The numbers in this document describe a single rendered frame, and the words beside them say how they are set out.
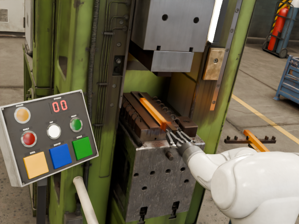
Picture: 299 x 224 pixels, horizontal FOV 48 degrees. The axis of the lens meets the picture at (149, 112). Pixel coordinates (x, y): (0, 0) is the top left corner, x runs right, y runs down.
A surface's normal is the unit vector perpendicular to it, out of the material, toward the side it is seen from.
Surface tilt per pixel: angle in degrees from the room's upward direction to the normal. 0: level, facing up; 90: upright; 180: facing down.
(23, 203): 0
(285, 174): 37
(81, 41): 90
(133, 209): 90
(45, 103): 60
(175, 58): 90
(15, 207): 0
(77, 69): 90
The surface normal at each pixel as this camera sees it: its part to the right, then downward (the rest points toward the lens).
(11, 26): 0.41, 0.44
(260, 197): 0.23, 0.14
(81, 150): 0.71, -0.11
